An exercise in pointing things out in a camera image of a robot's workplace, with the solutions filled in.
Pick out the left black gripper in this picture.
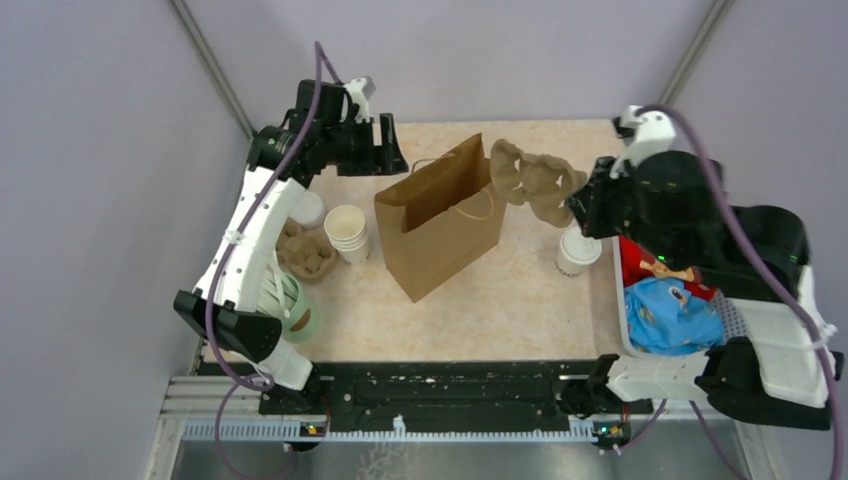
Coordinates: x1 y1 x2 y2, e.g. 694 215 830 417
322 112 407 176

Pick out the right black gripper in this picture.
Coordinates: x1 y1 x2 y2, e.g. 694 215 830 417
566 154 688 274

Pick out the brown cardboard cup carrier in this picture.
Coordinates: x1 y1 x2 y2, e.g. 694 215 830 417
490 139 588 228

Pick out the white plastic cup lid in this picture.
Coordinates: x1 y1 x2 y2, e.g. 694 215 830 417
558 228 602 264

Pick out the brown paper bag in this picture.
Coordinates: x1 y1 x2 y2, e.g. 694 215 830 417
374 133 506 303

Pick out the white paper coffee cup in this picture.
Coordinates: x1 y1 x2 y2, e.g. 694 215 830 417
555 255 592 277

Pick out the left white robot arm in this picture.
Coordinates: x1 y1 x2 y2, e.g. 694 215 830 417
173 76 409 414

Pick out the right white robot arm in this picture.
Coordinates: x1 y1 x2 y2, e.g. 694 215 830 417
567 151 844 431

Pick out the red snack packet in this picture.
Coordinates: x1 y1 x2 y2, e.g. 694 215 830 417
619 237 717 301

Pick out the stack of white paper cups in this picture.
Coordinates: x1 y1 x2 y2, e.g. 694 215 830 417
323 205 370 265

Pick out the stack of white lids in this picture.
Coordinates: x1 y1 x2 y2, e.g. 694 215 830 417
289 190 326 230

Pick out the stack of cardboard cup carriers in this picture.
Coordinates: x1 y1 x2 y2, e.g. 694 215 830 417
276 219 339 283

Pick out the blue snack packet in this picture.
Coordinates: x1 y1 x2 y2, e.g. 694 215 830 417
624 277 724 356

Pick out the white plastic basket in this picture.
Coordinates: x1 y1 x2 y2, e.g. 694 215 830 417
616 237 747 356

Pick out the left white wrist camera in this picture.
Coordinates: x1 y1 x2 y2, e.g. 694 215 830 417
342 76 376 123

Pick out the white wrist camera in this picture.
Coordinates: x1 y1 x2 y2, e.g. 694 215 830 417
342 76 376 123
610 105 676 179

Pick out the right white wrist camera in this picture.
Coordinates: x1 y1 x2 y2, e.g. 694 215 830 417
610 105 676 179

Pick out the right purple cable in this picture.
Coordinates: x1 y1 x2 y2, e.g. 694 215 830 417
622 103 839 480

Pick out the purple cable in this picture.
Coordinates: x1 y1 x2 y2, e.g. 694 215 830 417
203 40 342 480
622 103 839 480

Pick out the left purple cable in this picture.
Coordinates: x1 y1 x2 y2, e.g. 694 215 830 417
203 40 342 480

